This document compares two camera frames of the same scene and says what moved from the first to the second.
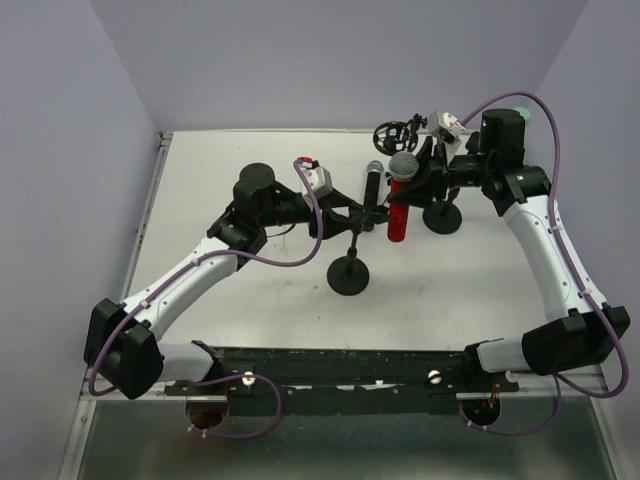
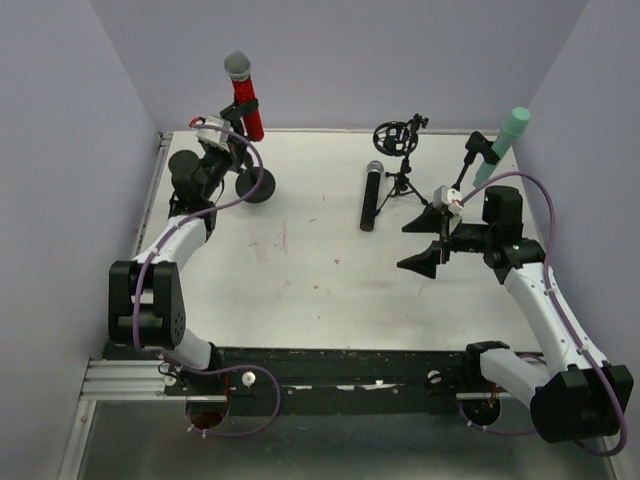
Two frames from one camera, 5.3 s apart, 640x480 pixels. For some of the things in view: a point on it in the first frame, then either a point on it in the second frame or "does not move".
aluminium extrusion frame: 90,394 does not move
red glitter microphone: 403,167 → 237,65
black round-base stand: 349,275 → 248,179
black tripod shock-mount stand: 395,137 does not move
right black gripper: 435,170 → 445,240
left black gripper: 329,214 → 235,131
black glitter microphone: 373,186 does not move
